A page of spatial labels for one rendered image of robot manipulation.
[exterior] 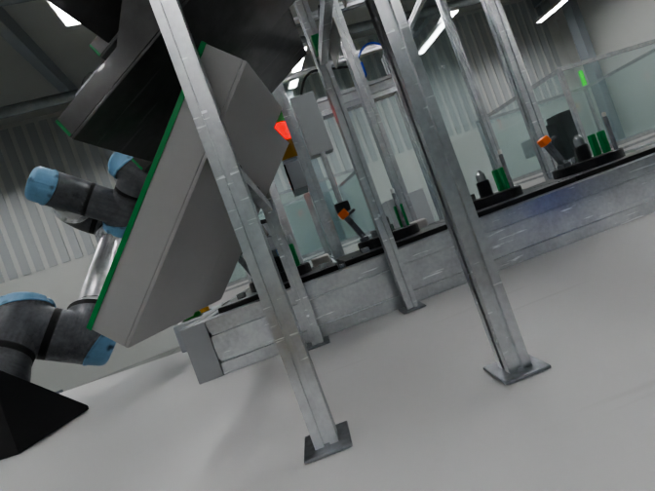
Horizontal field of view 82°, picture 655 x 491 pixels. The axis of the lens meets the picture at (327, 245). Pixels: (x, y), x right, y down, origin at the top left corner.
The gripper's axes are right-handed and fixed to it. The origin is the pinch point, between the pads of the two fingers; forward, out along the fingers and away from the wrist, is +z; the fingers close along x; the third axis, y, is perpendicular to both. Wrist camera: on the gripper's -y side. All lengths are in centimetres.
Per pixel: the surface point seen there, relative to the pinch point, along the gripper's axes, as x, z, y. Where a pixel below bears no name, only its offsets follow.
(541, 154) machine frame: -61, 72, -78
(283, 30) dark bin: 34.5, -6.3, -24.2
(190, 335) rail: 16.9, -0.3, 22.2
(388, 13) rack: 54, 7, -21
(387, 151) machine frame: -78, 19, -54
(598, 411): 61, 31, -1
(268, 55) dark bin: 32.6, -7.1, -21.2
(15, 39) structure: -469, -500, -60
